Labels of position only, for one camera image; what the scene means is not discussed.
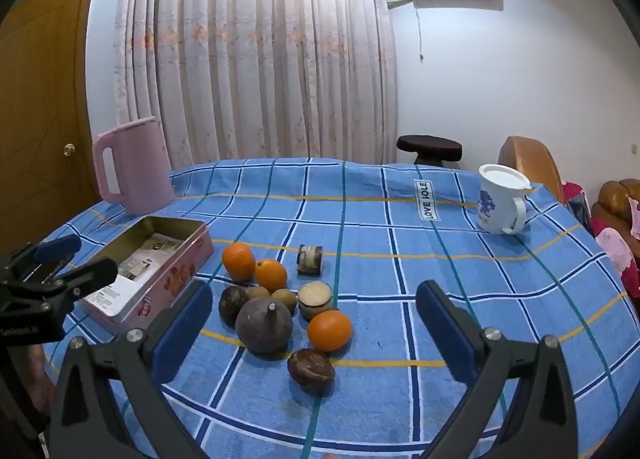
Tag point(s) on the brown leather sofa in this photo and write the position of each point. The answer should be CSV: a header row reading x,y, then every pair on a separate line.
x,y
612,199

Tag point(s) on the dark round stool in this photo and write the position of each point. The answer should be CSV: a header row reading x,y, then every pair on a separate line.
x,y
427,145

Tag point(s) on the wooden chair back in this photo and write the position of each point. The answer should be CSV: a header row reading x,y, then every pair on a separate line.
x,y
530,159

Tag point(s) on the blue plaid cloth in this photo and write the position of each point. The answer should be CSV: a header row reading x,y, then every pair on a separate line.
x,y
370,229

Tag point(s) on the round taro with cut face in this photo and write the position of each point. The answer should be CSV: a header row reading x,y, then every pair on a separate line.
x,y
315,301

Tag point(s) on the cut taro chunk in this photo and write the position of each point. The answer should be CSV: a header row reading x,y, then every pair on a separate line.
x,y
310,259

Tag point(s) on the brass door knob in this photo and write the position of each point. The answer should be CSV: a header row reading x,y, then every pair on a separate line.
x,y
69,149

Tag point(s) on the pink electric kettle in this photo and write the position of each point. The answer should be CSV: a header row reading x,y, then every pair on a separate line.
x,y
140,164

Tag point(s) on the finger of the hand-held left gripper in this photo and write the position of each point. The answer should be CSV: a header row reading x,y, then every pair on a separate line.
x,y
55,246
87,276

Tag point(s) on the pink tin box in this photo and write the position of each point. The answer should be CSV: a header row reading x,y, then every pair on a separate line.
x,y
165,284

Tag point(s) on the small tan kiwi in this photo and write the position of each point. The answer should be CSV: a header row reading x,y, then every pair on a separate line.
x,y
257,293
284,299

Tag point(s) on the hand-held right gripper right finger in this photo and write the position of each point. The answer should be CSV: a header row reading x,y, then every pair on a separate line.
x,y
442,334

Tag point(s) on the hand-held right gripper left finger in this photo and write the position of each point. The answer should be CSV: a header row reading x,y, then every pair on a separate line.
x,y
182,329

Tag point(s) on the pink floral curtain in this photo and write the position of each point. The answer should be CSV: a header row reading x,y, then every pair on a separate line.
x,y
250,64

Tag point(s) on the orange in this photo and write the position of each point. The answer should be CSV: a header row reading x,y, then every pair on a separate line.
x,y
329,330
237,261
271,275

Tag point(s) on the glossy dark brown taro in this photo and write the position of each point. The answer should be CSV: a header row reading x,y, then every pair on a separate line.
x,y
311,370

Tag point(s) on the white mug with blue print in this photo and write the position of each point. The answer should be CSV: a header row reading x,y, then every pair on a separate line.
x,y
495,209

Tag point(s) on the paper leaflet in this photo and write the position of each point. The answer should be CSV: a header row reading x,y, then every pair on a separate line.
x,y
145,259

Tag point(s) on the pink floral blanket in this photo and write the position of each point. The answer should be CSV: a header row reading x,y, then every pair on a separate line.
x,y
612,244

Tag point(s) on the wooden door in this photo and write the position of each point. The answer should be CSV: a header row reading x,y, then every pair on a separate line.
x,y
40,114

